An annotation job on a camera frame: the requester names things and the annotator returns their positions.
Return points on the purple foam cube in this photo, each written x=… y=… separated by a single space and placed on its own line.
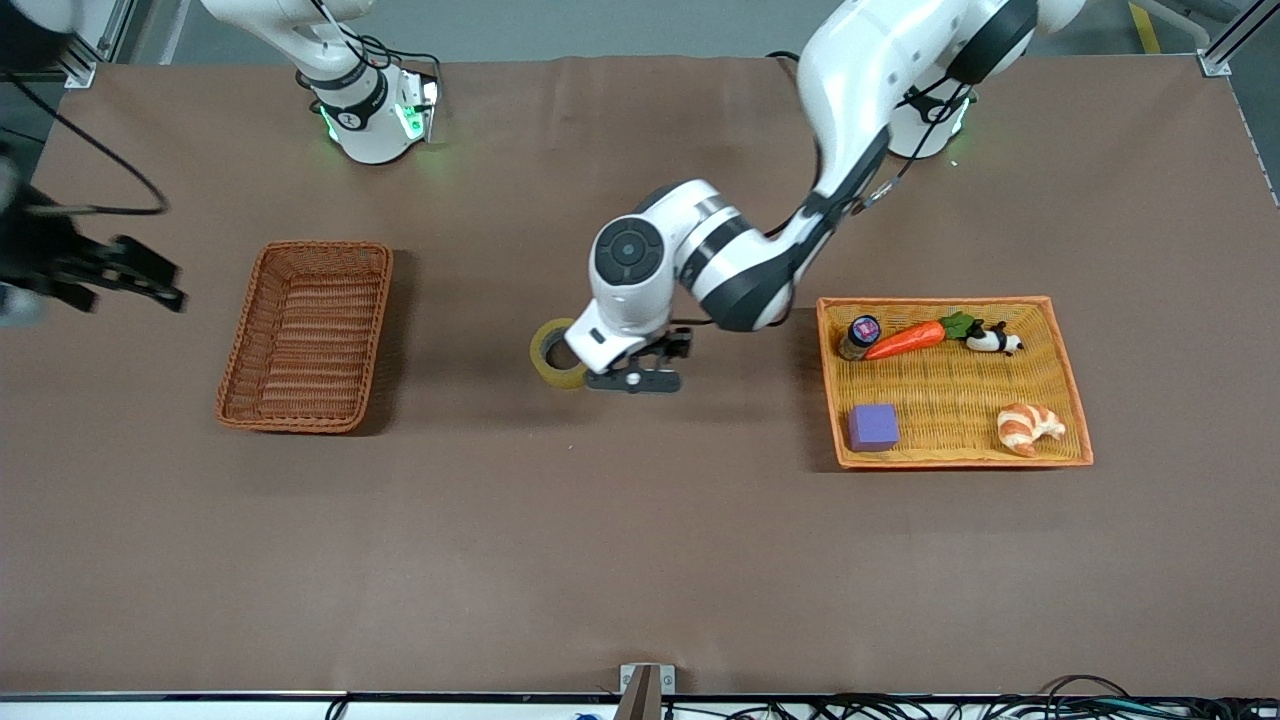
x=873 y=428

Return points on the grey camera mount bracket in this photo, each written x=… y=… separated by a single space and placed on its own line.
x=640 y=695

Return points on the brown wicker basket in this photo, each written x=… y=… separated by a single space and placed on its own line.
x=300 y=340

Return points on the small jar purple lid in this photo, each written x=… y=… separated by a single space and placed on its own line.
x=862 y=330

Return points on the orange toy carrot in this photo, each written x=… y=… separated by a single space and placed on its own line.
x=905 y=341

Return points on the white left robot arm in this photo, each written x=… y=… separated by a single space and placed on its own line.
x=740 y=270

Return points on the clear yellowish tape roll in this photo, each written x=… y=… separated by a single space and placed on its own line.
x=545 y=368

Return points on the aluminium frame profile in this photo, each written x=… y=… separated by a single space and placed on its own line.
x=80 y=70
x=1215 y=65

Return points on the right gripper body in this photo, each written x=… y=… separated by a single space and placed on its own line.
x=40 y=255

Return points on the black white panda toy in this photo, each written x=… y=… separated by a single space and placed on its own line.
x=990 y=341

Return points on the toy croissant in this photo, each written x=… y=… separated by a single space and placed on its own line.
x=1020 y=428

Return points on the orange wicker basket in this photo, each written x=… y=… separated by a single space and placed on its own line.
x=950 y=385

